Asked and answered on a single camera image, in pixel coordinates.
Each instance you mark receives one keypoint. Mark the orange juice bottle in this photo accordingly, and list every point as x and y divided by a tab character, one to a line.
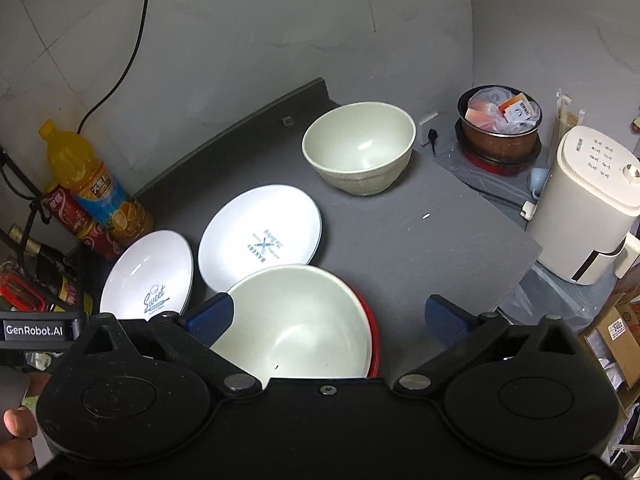
100	190

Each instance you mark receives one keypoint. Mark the brown cooking pot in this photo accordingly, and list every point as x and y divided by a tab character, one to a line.
495	145

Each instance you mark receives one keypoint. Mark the red cooker base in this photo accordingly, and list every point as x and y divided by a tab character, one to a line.
492	166

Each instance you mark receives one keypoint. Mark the plastic bag of packets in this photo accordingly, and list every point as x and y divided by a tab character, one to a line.
487	105

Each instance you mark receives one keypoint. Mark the black plug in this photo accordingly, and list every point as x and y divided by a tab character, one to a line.
432	136

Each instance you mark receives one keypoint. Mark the white kitchen appliance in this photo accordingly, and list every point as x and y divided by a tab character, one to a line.
575	210

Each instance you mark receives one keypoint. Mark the person's left hand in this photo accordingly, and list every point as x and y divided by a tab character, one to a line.
17	422

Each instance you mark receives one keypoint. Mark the red bowl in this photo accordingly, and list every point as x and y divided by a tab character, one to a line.
374	345

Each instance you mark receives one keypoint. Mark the white wall socket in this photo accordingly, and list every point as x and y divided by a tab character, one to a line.
426	122

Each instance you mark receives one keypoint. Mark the dark sauce bottle gold neck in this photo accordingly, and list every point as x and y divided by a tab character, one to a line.
45	255

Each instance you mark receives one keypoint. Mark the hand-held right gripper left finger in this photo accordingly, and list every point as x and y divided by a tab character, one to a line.
210	317

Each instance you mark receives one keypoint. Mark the cream plastic holder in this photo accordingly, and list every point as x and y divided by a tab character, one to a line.
567	110

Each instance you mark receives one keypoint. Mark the white power adapter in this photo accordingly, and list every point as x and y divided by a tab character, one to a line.
528	208

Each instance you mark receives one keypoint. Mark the white plate script print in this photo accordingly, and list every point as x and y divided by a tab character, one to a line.
145	270

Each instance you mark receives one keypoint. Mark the black metal rack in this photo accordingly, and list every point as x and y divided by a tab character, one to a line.
80	280

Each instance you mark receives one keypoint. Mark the cardboard box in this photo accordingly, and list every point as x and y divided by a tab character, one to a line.
615	340

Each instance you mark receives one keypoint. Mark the pale blue cup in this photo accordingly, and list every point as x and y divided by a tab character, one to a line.
537	180

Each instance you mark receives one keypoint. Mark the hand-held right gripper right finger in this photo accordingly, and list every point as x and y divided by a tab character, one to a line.
447	321

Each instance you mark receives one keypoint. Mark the white plate crossed cutlery print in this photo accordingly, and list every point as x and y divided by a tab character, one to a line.
250	225

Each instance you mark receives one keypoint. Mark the cream ceramic bowl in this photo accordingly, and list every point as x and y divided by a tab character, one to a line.
300	320
360	145

